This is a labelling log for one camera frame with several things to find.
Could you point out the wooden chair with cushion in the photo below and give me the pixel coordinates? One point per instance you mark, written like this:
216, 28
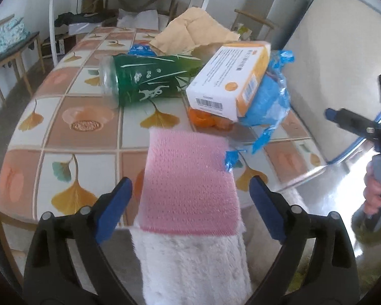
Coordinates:
19, 46

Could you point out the blue plastic bag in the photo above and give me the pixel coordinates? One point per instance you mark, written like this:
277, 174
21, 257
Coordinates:
266, 101

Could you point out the dark cloth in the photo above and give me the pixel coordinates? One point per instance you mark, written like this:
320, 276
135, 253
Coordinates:
76, 18

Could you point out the ginkgo print tablecloth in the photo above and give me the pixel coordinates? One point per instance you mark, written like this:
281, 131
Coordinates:
82, 168

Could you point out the green label plastic bottle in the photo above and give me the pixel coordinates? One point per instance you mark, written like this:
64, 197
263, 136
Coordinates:
146, 79

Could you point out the white and orange carton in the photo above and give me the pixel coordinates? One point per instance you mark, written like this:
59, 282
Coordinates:
222, 79

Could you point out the pink scouring sponge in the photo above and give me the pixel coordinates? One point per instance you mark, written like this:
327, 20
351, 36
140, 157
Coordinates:
187, 181

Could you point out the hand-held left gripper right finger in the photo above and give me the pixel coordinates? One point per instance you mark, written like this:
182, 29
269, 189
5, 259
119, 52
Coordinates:
266, 209

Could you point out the white plastic sacks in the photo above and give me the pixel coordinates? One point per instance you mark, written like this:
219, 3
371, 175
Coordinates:
143, 17

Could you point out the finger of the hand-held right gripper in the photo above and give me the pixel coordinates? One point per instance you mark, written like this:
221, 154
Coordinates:
349, 120

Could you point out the white mattress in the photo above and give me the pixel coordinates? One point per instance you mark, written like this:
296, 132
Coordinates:
330, 54

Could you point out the brown paper bag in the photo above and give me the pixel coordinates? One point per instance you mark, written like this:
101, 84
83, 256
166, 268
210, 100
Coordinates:
190, 28

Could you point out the brown cardboard box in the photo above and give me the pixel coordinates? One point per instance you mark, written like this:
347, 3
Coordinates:
93, 5

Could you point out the crumpled blue plastic wrapper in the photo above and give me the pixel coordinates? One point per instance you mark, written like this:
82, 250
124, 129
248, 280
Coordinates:
141, 50

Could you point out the person's right hand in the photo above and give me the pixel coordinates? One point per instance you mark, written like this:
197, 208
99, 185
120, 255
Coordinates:
372, 197

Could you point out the white fleece clothing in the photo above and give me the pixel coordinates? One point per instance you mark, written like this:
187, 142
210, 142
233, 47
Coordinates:
190, 270

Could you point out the white and green packet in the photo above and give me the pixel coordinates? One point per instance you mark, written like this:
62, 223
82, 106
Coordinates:
245, 29

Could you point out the wooden chair with dark seat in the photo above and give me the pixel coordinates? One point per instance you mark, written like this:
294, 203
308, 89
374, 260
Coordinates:
257, 19

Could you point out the green fuzzy cloth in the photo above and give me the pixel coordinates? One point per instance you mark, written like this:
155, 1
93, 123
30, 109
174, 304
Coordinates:
365, 232

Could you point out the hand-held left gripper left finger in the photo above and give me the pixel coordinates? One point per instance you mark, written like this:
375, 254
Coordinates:
114, 209

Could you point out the grey refrigerator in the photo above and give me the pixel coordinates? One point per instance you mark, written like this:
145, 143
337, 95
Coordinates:
289, 6

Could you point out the teal patterned cushion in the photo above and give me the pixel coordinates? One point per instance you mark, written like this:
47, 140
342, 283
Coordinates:
6, 35

